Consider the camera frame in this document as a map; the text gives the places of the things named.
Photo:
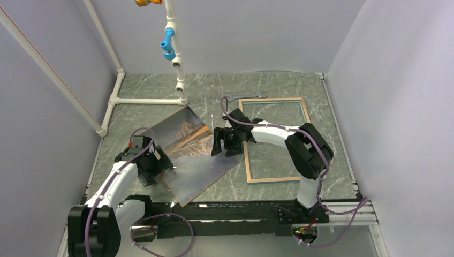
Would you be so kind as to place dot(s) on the landscape photo print board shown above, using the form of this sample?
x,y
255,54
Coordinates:
x,y
188,142

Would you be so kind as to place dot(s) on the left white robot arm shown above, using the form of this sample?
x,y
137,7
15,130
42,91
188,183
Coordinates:
x,y
106,205

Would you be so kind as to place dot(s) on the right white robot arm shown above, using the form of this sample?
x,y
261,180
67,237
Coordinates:
x,y
310,153

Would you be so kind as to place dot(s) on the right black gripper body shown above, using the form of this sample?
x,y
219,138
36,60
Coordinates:
x,y
231,134

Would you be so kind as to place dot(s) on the blue wooden picture frame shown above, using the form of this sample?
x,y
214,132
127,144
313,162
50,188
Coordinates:
x,y
268,160

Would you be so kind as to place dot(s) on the blue pipe fitting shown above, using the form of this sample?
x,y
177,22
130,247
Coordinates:
x,y
166,45

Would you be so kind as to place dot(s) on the orange pipe fitting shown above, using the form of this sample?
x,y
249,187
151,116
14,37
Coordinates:
x,y
142,3

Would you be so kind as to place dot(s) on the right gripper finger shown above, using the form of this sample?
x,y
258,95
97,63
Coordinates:
x,y
233,146
218,135

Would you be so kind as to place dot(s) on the aluminium extrusion frame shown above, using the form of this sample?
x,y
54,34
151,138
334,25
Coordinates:
x,y
340,213

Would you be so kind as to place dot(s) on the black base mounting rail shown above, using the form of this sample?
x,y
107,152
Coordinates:
x,y
226,218

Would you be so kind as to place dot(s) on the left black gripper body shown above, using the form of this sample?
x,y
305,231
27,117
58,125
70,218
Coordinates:
x,y
152,169

